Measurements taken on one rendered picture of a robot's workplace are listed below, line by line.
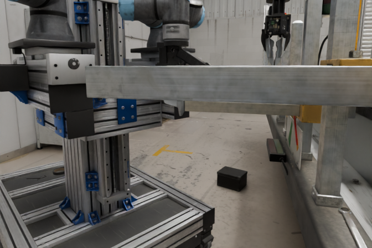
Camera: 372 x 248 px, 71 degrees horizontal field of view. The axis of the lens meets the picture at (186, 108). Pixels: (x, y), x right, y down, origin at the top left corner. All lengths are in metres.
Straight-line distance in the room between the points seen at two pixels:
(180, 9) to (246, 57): 7.97
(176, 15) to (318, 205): 0.55
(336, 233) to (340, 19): 0.35
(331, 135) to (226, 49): 8.27
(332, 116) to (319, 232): 0.20
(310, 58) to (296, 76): 0.55
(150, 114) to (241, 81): 0.98
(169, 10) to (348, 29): 0.42
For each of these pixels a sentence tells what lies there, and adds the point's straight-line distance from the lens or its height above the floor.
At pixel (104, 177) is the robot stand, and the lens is 1.28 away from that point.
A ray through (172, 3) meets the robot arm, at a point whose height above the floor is 1.12.
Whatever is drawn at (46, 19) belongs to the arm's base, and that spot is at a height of 1.11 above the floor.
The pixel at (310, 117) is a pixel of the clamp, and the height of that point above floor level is 0.84.
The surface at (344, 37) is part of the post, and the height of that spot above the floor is 1.01.
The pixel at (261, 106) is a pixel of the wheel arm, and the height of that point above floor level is 0.85.
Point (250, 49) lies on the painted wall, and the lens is 8.68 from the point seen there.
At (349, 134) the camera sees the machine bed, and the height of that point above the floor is 0.71.
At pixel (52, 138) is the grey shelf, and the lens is 3.31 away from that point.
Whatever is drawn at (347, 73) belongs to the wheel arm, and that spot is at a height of 0.96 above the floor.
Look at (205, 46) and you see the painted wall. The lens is 8.89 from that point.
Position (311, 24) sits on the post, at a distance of 0.78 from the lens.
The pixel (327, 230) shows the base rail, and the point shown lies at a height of 0.70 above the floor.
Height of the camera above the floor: 0.96
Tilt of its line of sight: 9 degrees down
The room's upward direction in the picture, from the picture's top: straight up
